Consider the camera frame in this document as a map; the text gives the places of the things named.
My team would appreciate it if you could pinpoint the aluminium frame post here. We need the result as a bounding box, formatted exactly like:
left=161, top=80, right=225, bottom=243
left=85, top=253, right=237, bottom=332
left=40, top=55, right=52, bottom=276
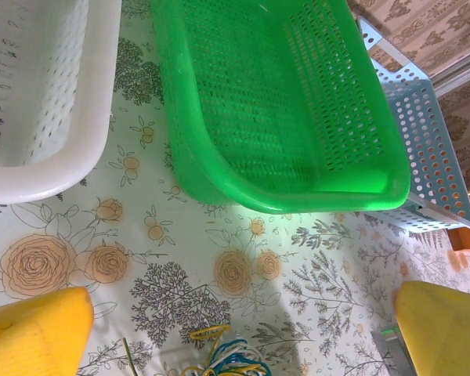
left=430, top=49, right=470, bottom=97

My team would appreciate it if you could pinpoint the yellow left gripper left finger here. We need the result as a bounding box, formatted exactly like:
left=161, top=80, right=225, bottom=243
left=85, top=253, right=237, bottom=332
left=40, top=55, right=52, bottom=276
left=0, top=286, right=95, bottom=376

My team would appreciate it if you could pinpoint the thin olive green cable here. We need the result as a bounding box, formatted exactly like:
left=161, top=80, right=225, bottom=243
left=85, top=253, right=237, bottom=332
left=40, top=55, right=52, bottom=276
left=120, top=338, right=141, bottom=376

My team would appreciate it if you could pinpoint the light blue perforated basket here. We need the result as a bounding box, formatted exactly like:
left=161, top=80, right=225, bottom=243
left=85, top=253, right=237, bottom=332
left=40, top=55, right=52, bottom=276
left=356, top=15, right=470, bottom=234

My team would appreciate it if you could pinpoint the thin blue cable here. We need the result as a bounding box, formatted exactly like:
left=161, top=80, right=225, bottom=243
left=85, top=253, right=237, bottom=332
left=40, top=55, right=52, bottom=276
left=205, top=339, right=268, bottom=376

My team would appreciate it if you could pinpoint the green perforated plastic basket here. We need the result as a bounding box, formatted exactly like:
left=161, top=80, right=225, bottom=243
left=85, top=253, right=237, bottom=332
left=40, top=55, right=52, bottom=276
left=150, top=0, right=412, bottom=215

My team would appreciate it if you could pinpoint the thin white cable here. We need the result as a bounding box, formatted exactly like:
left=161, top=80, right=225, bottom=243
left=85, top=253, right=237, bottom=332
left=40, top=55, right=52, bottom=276
left=213, top=343, right=259, bottom=376

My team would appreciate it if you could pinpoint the white perforated plastic basket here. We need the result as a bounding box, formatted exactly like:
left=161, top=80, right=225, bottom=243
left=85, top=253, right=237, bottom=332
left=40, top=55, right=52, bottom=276
left=0, top=0, right=123, bottom=205

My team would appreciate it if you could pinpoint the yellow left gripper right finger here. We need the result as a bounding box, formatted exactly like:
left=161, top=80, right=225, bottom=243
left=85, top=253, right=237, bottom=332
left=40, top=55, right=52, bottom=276
left=396, top=280, right=470, bottom=376

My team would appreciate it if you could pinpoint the floral printed tablecloth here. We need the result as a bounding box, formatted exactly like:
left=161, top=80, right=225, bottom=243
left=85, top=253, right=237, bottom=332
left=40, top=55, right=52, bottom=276
left=0, top=0, right=470, bottom=376

